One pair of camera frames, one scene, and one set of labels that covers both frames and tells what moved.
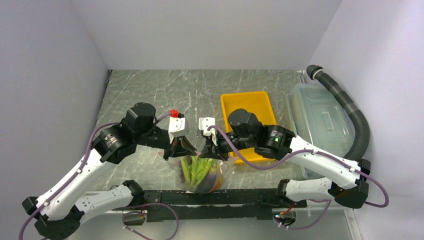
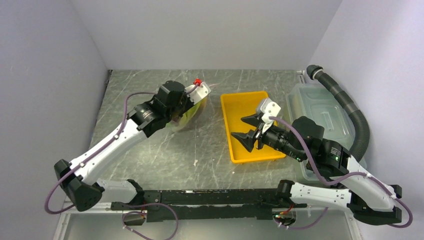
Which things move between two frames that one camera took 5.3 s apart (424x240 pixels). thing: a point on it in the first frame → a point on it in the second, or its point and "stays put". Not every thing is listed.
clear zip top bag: [197, 175] → [191, 117]
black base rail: [253, 205] stays put
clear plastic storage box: [320, 118] stays put
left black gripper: [179, 147] → [189, 103]
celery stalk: [196, 169] → [189, 114]
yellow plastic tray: [259, 104] stays put
